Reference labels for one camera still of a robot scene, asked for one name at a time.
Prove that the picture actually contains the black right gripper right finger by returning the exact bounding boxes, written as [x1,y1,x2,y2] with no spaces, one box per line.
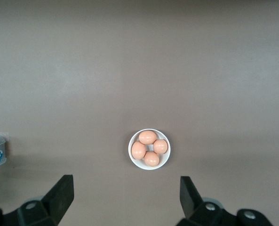
[176,176,274,226]

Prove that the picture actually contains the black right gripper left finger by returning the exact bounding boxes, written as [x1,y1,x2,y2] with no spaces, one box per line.
[0,174,74,226]

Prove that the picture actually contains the white round bowl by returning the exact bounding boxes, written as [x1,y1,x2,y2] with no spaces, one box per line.
[128,128,171,170]

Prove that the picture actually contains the brown egg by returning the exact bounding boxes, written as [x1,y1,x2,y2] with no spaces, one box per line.
[138,130,158,145]
[143,151,160,167]
[131,140,147,160]
[152,139,168,154]

